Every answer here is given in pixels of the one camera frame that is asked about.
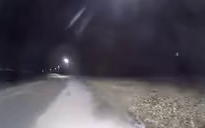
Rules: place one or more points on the street lamp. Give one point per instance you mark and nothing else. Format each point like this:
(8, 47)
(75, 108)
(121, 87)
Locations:
(66, 60)

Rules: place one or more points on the grass verge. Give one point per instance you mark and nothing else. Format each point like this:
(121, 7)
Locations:
(153, 108)

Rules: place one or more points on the grey asphalt path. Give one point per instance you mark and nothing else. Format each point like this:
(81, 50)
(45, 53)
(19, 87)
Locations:
(70, 108)

